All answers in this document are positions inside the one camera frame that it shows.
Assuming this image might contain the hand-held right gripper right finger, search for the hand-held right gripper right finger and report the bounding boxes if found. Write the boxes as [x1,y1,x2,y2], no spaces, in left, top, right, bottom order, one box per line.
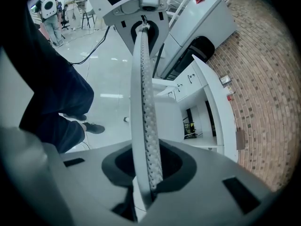
[140,139,279,226]

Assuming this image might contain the person's left black shoe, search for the person's left black shoe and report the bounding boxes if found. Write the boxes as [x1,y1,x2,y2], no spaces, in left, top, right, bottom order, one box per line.
[63,113,87,121]

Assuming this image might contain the black frame chair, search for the black frame chair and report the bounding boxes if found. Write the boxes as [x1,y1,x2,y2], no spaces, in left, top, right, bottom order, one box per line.
[81,7,97,30]

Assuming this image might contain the person's dark trousers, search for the person's dark trousers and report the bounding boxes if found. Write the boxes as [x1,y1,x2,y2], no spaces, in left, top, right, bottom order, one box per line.
[14,6,95,154]

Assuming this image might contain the white desk with drawers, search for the white desk with drawers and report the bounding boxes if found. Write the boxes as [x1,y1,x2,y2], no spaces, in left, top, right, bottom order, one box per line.
[173,54,239,163]

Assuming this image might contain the person's black shoe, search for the person's black shoe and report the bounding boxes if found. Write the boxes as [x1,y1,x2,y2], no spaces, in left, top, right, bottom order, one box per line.
[82,122,106,135]
[63,113,87,121]

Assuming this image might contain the white backpack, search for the white backpack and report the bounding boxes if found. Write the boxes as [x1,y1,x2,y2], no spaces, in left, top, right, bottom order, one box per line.
[39,0,58,20]

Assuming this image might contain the black office chair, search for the black office chair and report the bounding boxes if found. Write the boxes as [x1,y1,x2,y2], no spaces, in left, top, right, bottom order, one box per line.
[60,5,71,30]

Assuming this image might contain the white shelving rack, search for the white shelving rack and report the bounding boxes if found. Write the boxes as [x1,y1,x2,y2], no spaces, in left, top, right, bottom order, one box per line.
[161,0,219,29]

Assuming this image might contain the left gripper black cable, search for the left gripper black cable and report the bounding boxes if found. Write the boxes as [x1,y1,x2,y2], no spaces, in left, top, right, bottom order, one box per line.
[70,26,111,65]

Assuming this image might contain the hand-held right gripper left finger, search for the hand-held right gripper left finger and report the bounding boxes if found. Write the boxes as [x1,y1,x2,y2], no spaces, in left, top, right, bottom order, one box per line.
[0,128,139,226]

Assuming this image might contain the person's right black shoe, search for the person's right black shoe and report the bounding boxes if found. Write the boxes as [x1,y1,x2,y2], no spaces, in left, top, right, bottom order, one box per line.
[82,122,106,135]

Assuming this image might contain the grey refrigerator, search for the grey refrigerator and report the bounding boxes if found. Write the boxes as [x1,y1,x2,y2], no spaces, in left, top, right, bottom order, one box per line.
[156,0,238,80]

